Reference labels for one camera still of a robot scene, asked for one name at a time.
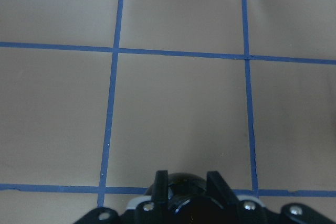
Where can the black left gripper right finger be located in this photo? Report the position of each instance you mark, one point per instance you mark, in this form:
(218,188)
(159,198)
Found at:
(217,188)

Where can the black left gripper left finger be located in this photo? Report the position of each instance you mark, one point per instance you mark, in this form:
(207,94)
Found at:
(160,187)

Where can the dark green wine bottle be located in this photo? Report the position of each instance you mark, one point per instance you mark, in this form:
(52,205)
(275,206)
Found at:
(187,201)

